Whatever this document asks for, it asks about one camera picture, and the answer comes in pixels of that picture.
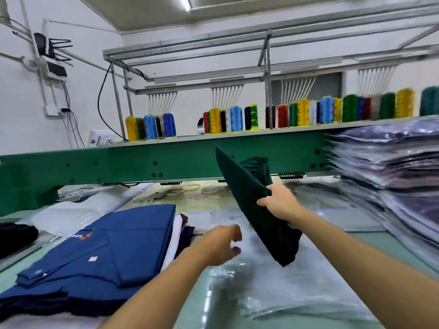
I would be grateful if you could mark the person's right hand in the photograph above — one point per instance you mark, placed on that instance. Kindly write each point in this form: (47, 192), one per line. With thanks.
(282, 203)

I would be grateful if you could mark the person's left hand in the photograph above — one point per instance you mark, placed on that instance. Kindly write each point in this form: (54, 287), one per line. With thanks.
(216, 246)

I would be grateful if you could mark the dark green shirt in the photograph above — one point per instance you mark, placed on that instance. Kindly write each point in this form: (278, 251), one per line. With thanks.
(247, 195)

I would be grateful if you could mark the stack of plastic bags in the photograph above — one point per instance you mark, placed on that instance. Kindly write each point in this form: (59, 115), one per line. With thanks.
(302, 288)

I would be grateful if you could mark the stack of bagged garments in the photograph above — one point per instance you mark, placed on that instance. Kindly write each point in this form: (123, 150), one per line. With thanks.
(391, 168)

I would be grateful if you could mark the person's left forearm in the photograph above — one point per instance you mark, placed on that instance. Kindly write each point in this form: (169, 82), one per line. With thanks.
(158, 298)

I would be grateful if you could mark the person's right forearm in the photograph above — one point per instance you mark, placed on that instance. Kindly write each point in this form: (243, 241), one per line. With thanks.
(377, 270)

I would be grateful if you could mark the row of coloured thread spools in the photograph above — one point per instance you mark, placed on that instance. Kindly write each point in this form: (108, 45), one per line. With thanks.
(308, 113)

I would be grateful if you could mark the green machine beam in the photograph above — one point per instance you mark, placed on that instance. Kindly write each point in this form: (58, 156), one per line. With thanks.
(158, 164)

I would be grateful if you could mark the grey metal thread rack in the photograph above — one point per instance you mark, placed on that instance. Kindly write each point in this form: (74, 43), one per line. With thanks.
(267, 65)

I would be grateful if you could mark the white box device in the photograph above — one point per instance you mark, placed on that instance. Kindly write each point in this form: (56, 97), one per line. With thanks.
(101, 138)

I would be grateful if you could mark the grey flat tablet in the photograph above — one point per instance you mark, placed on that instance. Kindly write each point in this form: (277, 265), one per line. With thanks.
(27, 253)

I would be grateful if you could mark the black cloth bundle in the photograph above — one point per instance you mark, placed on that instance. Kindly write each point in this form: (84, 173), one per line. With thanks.
(15, 237)

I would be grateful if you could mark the ceiling light tube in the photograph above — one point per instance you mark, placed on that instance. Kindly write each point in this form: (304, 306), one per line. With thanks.
(185, 2)

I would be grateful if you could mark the white wall socket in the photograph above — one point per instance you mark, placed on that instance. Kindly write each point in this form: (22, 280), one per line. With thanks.
(55, 111)

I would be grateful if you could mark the wall router with antennas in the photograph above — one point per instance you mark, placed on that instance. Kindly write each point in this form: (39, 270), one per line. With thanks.
(53, 65)

